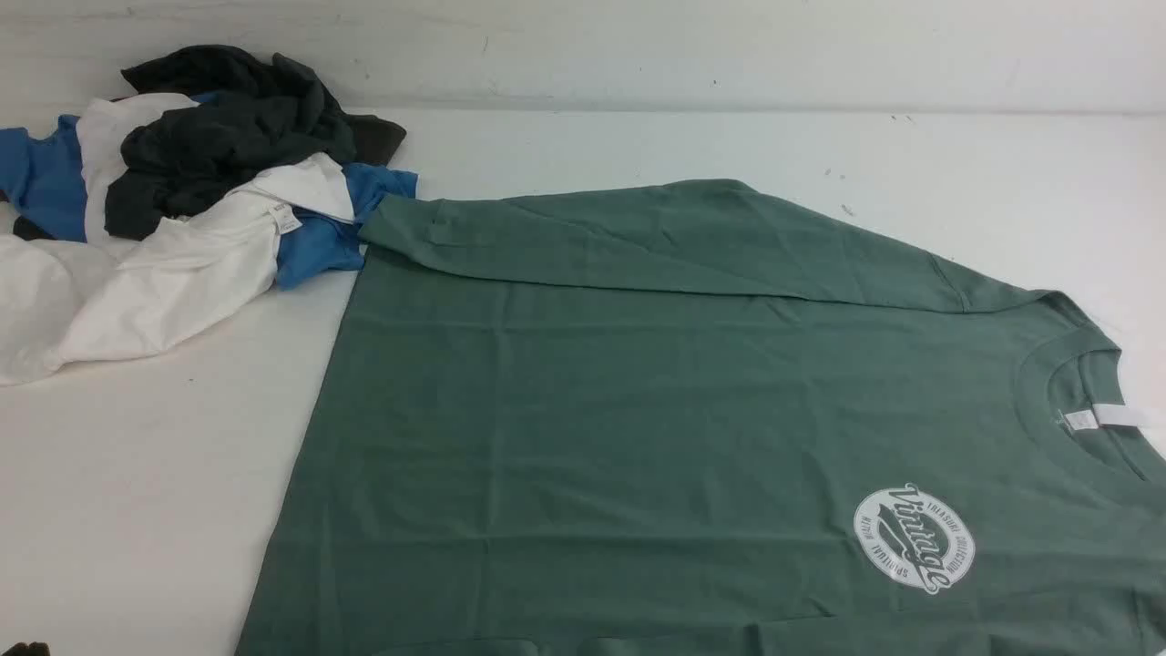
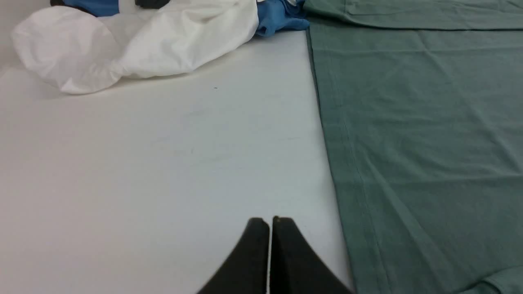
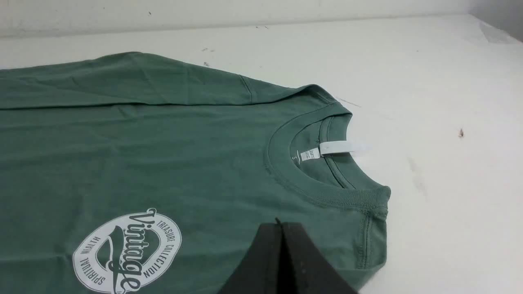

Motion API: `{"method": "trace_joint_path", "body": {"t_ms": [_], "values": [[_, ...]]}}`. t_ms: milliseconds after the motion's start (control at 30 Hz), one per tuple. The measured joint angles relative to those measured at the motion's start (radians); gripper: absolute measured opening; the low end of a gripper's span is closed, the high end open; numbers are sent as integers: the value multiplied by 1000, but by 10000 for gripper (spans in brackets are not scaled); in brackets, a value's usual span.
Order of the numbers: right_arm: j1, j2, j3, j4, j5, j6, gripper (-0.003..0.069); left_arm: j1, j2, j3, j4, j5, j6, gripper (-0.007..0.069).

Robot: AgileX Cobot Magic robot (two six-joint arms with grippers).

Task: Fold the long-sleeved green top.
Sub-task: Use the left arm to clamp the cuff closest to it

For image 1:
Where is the green long-sleeved shirt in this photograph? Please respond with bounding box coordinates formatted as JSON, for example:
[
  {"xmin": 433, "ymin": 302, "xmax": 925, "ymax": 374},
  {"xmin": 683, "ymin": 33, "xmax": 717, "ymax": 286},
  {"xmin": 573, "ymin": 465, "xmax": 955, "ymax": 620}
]
[{"xmin": 236, "ymin": 181, "xmax": 1163, "ymax": 655}]

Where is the dark grey shirt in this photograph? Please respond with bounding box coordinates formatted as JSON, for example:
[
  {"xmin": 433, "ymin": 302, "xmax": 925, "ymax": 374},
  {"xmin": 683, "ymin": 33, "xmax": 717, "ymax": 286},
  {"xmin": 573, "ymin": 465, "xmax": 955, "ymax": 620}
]
[{"xmin": 3, "ymin": 45, "xmax": 405, "ymax": 242}]

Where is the white shirt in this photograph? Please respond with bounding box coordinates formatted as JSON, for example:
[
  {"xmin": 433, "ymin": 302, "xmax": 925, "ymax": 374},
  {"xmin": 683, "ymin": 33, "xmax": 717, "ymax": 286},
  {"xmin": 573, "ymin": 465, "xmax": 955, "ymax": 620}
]
[{"xmin": 0, "ymin": 93, "xmax": 356, "ymax": 386}]

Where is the blue shirt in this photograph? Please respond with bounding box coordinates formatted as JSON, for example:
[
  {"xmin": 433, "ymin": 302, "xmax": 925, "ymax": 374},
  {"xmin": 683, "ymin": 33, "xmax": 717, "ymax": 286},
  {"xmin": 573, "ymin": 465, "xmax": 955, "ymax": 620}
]
[{"xmin": 3, "ymin": 89, "xmax": 419, "ymax": 290}]

